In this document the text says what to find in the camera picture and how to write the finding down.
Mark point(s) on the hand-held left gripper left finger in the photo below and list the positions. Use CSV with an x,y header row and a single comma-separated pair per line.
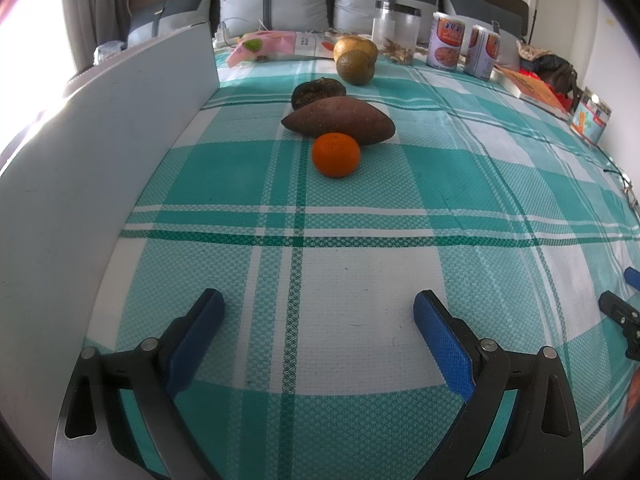
x,y
195,345

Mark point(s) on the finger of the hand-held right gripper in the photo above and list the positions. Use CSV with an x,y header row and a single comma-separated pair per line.
x,y
634,279
620,307

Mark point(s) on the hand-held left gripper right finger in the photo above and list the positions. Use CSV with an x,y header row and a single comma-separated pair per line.
x,y
445,345

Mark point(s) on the white cardboard box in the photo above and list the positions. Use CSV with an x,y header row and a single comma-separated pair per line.
x,y
75,185

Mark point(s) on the small orange tangerine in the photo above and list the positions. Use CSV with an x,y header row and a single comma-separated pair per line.
x,y
336,155

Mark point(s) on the brown sweet potato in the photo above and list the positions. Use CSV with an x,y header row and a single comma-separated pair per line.
x,y
340,120

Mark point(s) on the dark brown round fruit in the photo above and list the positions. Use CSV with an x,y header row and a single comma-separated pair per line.
x,y
317,92

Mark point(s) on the green round fruit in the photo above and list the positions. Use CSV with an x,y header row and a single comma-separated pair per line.
x,y
355,67

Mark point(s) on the yellow round fruit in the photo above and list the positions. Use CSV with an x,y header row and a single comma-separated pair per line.
x,y
352,44

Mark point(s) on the orange red cloth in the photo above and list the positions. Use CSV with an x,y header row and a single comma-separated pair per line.
x,y
632,395

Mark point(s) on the teal plaid bedsheet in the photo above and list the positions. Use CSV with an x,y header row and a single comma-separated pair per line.
x,y
350,240

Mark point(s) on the small printed tin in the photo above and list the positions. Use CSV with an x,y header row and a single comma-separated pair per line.
x,y
592,117

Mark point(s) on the orange book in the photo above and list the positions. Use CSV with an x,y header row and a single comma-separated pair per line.
x,y
532,90

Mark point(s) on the dark bag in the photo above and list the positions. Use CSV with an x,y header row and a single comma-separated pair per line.
x,y
550,67

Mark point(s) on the red flat packet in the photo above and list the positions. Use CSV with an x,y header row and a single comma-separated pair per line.
x,y
530,76

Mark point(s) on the beige patterned cloth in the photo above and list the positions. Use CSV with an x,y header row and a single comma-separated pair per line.
x,y
532,52

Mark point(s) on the white can with orange label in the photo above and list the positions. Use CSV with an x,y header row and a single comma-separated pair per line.
x,y
446,42
482,52

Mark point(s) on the pink packet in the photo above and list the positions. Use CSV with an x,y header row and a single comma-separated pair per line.
x,y
262,45

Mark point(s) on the clear plastic bag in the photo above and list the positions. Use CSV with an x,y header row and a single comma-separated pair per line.
x,y
107,50

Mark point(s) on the clear jar with black lid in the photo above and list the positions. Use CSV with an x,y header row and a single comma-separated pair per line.
x,y
397,32

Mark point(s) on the white booklet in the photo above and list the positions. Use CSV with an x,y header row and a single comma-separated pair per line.
x,y
312,44

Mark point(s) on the grey curtain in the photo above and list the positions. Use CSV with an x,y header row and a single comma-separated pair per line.
x,y
92,0

